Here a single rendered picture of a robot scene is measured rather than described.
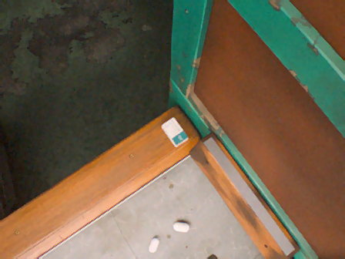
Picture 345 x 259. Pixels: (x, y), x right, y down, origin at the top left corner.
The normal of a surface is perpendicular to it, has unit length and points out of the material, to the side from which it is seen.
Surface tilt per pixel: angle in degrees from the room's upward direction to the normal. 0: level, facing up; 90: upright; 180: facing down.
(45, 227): 0
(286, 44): 90
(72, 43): 0
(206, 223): 0
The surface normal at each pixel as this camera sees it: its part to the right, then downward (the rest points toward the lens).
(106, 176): 0.03, -0.27
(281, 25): -0.82, 0.55
